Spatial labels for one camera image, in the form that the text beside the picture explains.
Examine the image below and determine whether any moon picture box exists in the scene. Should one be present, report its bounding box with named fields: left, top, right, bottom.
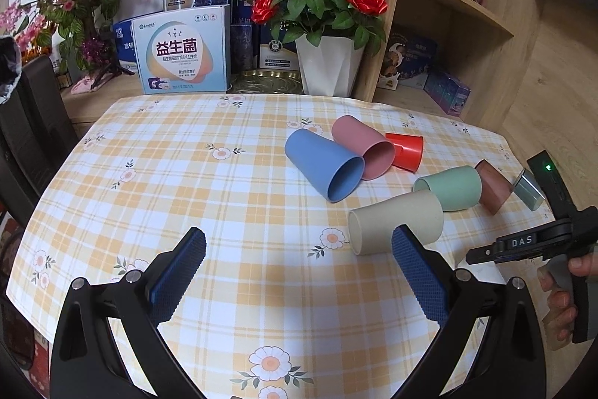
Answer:
left=376, top=29, right=439, bottom=91

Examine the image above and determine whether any pink cup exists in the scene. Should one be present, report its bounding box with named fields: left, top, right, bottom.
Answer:
left=332, top=115, right=397, bottom=181

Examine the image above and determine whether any black chair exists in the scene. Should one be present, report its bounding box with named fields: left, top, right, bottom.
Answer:
left=0, top=54, right=81, bottom=217

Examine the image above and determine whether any red rose plant white pot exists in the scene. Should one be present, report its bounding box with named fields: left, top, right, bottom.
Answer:
left=228, top=0, right=389, bottom=98

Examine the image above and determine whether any person's right hand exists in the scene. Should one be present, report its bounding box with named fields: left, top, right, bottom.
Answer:
left=537, top=253, right=598, bottom=350

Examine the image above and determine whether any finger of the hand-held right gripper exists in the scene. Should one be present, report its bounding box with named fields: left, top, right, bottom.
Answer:
left=466, top=240, right=503, bottom=265

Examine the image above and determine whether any brown cup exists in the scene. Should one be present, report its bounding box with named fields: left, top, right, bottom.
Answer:
left=475, top=160, right=514, bottom=215

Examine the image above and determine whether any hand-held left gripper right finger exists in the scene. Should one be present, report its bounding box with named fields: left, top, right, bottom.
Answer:
left=388, top=225, right=549, bottom=399

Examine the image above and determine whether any grey cup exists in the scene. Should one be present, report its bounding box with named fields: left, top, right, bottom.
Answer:
left=513, top=172, right=546, bottom=211

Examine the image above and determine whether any blue cup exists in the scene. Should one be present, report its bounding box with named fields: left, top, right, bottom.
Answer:
left=284, top=128, right=366, bottom=204

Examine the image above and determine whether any grey and black cloth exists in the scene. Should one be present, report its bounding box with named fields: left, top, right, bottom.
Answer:
left=0, top=36, right=22, bottom=105

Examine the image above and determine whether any beige cup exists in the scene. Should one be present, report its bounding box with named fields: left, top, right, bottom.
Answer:
left=348, top=190, right=444, bottom=257

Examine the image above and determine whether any gold tray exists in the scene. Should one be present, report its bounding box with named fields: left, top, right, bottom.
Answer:
left=230, top=69, right=305, bottom=96

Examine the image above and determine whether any red cup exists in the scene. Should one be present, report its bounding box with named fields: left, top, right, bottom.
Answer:
left=385, top=132, right=424, bottom=172

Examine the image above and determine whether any green cup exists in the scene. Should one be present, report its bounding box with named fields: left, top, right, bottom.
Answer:
left=412, top=165, right=482, bottom=213

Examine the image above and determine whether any yellow checked floral tablecloth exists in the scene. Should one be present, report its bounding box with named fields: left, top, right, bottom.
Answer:
left=7, top=93, right=575, bottom=399

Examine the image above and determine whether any light blue printed box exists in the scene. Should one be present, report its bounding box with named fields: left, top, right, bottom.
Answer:
left=131, top=4, right=232, bottom=96

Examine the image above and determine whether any dark blue tall box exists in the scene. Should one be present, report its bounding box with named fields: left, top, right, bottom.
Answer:
left=229, top=21, right=256, bottom=73

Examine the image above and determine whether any wooden shelf unit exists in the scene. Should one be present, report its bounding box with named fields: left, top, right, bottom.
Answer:
left=351, top=0, right=598, bottom=203

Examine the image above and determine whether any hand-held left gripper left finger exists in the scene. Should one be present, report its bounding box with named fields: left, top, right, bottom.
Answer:
left=49, top=227, right=220, bottom=399

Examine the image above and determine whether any blue and white box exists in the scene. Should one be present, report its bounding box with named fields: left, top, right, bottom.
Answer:
left=113, top=16, right=141, bottom=76

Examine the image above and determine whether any purple box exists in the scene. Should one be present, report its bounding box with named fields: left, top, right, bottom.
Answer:
left=423, top=69, right=472, bottom=118

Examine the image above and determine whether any purple tinsel flower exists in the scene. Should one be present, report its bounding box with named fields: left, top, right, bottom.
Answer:
left=78, top=38, right=137, bottom=93

